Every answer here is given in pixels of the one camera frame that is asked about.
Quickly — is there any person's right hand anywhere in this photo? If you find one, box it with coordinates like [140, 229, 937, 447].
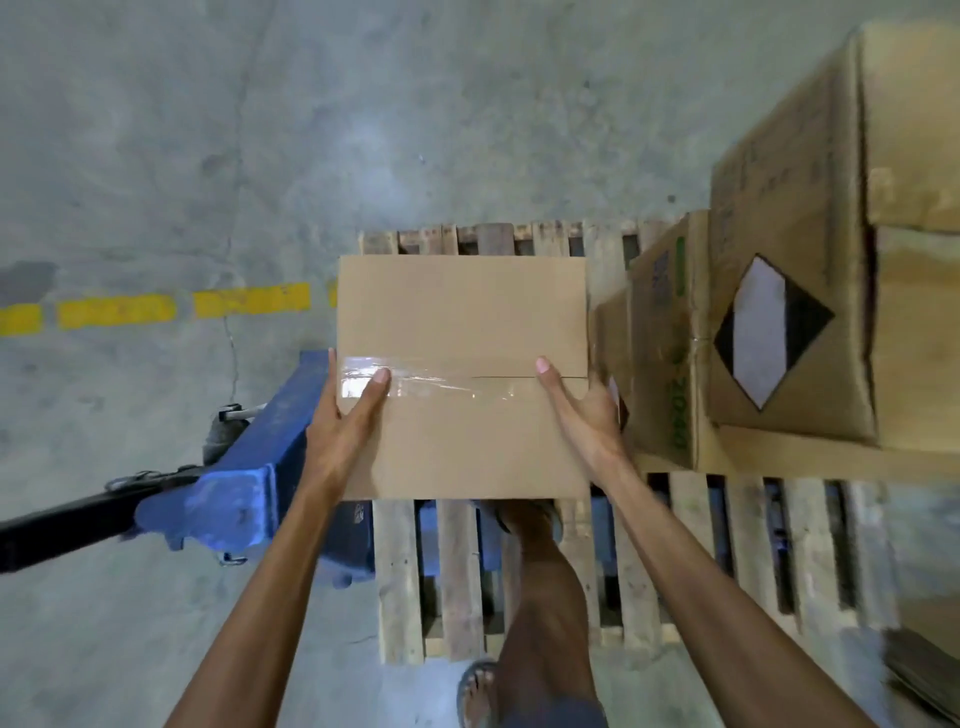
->
[533, 356, 637, 490]

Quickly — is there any person's left hand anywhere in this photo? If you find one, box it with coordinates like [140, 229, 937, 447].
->
[302, 347, 394, 505]

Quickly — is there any blue Glodway box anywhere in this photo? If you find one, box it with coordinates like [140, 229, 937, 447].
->
[590, 287, 634, 433]

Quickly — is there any green striped Glodway box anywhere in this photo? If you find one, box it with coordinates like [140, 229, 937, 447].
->
[628, 209, 960, 484]

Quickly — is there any plain brown cardboard box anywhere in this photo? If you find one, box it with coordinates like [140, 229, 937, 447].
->
[335, 254, 592, 502]

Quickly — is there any wooden pallet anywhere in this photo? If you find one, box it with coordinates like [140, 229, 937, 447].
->
[357, 219, 909, 669]

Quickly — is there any pink striped Glodway box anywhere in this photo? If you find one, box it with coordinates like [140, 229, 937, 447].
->
[707, 20, 960, 457]

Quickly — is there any person's right forearm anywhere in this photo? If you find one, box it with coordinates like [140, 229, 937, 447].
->
[596, 457, 880, 728]

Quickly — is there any person's left forearm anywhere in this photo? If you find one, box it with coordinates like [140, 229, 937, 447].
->
[163, 483, 354, 728]

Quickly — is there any person's right leg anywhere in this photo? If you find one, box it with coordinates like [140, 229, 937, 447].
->
[494, 498, 610, 728]

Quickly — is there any person's leg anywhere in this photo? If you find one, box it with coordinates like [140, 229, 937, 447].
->
[457, 659, 502, 728]
[494, 498, 610, 728]

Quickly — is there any person's left leg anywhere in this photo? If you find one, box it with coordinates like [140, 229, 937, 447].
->
[457, 659, 502, 728]

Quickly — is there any blue pallet jack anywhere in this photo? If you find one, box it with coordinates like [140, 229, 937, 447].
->
[0, 347, 376, 588]

